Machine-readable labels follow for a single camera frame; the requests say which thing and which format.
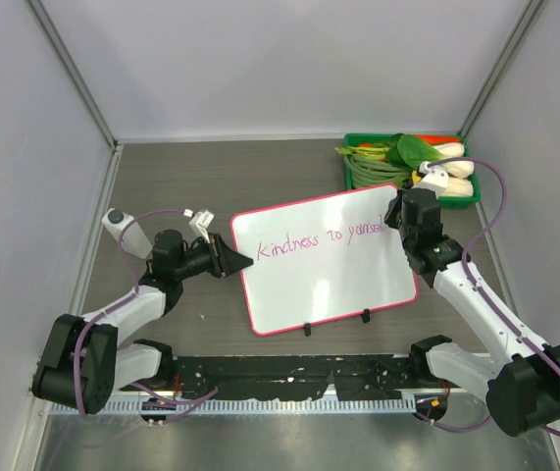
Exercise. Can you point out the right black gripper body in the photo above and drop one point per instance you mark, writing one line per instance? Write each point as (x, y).
(395, 217)

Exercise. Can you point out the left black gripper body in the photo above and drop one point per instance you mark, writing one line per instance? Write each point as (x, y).
(201, 260)

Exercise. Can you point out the pink framed whiteboard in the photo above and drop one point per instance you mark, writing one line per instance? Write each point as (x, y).
(322, 259)

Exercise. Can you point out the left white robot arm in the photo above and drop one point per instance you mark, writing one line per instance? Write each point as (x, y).
(83, 361)

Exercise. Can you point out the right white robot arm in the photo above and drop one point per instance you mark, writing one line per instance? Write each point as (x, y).
(519, 380)

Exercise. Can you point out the green long beans bundle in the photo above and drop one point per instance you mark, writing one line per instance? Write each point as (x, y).
(362, 172)

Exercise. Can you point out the green plastic tray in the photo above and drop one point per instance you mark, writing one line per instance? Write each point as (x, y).
(374, 146)

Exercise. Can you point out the green bok choy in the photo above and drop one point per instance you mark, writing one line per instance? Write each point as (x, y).
(408, 151)

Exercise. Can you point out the yellow bok choy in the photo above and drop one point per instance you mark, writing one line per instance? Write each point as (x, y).
(456, 188)

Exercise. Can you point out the white bok choy back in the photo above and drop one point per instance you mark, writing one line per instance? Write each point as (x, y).
(450, 149)

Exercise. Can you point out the orange carrot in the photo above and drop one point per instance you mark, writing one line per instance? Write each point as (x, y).
(437, 139)

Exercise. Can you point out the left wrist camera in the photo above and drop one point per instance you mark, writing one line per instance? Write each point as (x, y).
(199, 222)

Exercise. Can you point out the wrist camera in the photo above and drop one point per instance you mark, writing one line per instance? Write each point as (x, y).
(432, 177)
(199, 222)

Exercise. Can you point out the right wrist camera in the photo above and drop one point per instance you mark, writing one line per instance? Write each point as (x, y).
(432, 177)

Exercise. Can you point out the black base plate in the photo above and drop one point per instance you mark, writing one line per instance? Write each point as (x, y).
(288, 378)

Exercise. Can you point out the white slotted cable duct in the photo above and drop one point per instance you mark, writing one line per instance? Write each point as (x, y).
(142, 404)

